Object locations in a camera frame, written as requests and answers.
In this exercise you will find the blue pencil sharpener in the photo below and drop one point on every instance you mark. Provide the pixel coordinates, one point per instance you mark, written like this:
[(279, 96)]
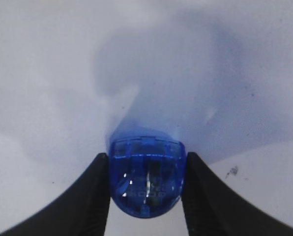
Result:
[(146, 174)]

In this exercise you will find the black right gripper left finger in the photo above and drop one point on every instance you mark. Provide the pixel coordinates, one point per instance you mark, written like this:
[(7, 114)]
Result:
[(82, 210)]

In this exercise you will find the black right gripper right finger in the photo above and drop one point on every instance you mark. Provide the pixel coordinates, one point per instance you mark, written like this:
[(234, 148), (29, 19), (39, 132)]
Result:
[(211, 208)]

